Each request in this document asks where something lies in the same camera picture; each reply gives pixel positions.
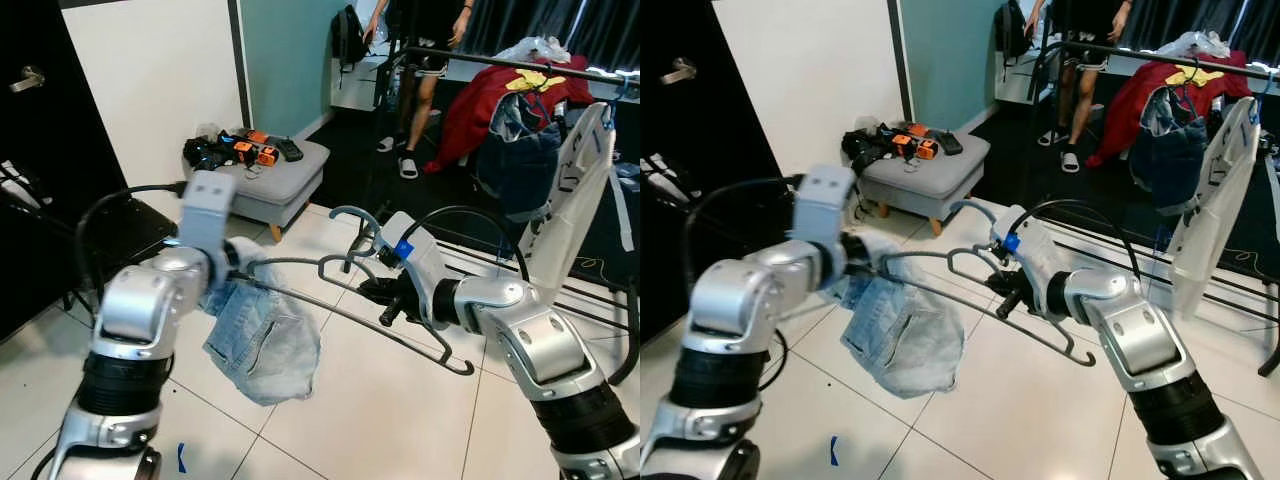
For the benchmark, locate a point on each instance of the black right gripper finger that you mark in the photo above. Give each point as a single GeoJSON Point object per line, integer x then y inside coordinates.
{"type": "Point", "coordinates": [392, 312]}
{"type": "Point", "coordinates": [1008, 305]}

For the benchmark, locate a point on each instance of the light blue denim shorts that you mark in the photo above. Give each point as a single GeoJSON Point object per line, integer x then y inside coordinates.
{"type": "Point", "coordinates": [265, 340]}
{"type": "Point", "coordinates": [905, 335]}

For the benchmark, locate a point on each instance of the grey clothes hanger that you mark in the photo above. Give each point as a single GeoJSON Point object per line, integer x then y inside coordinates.
{"type": "Point", "coordinates": [972, 203]}
{"type": "Point", "coordinates": [352, 210]}

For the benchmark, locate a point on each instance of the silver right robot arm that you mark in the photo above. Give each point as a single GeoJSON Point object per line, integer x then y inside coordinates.
{"type": "Point", "coordinates": [1140, 340]}
{"type": "Point", "coordinates": [540, 340]}

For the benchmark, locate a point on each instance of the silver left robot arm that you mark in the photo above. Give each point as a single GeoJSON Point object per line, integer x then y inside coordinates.
{"type": "Point", "coordinates": [730, 310]}
{"type": "Point", "coordinates": [130, 310]}

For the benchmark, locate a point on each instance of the grey upholstered ottoman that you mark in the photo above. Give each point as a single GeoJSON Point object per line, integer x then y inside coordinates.
{"type": "Point", "coordinates": [930, 175]}
{"type": "Point", "coordinates": [285, 185]}

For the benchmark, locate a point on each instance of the black gear bundle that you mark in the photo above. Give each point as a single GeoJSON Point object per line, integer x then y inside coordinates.
{"type": "Point", "coordinates": [862, 145]}
{"type": "Point", "coordinates": [205, 152]}

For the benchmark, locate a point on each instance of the orange and black batteries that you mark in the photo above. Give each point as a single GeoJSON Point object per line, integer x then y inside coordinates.
{"type": "Point", "coordinates": [915, 142]}
{"type": "Point", "coordinates": [250, 148]}

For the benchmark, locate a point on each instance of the dark blue denim garment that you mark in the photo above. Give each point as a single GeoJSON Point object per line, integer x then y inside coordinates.
{"type": "Point", "coordinates": [1170, 150]}
{"type": "Point", "coordinates": [520, 160]}

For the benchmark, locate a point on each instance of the blue tape scrap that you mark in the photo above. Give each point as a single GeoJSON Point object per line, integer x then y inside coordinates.
{"type": "Point", "coordinates": [834, 450]}
{"type": "Point", "coordinates": [182, 458]}

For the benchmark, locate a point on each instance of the red garment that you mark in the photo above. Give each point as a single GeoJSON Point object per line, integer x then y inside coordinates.
{"type": "Point", "coordinates": [470, 110]}
{"type": "Point", "coordinates": [1130, 100]}

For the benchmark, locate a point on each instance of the white garment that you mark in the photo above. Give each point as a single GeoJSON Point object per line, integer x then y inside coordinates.
{"type": "Point", "coordinates": [575, 190]}
{"type": "Point", "coordinates": [1215, 200]}

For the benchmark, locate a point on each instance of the black door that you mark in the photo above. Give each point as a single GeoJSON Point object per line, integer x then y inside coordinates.
{"type": "Point", "coordinates": [690, 120]}
{"type": "Point", "coordinates": [50, 150]}

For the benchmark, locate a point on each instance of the black backpack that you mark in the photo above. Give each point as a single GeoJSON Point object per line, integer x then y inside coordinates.
{"type": "Point", "coordinates": [1010, 35]}
{"type": "Point", "coordinates": [348, 40]}

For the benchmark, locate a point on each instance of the black clothes rack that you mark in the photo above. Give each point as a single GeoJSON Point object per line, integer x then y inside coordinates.
{"type": "Point", "coordinates": [1120, 50]}
{"type": "Point", "coordinates": [480, 60]}

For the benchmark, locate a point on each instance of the yellow garment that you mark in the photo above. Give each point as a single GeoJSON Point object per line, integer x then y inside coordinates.
{"type": "Point", "coordinates": [1195, 73]}
{"type": "Point", "coordinates": [535, 80]}

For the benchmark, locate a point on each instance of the person in black clothes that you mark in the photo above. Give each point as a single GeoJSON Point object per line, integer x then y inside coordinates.
{"type": "Point", "coordinates": [1085, 30]}
{"type": "Point", "coordinates": [430, 30]}

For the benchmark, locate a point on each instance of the white plastic bag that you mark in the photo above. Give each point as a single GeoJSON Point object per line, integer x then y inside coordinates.
{"type": "Point", "coordinates": [1195, 42]}
{"type": "Point", "coordinates": [535, 48]}

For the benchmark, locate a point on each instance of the dark curtain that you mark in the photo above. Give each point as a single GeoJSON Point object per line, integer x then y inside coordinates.
{"type": "Point", "coordinates": [560, 25]}
{"type": "Point", "coordinates": [1200, 15]}

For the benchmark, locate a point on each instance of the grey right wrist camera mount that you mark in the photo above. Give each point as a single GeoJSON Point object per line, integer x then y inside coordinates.
{"type": "Point", "coordinates": [1030, 250]}
{"type": "Point", "coordinates": [415, 255]}

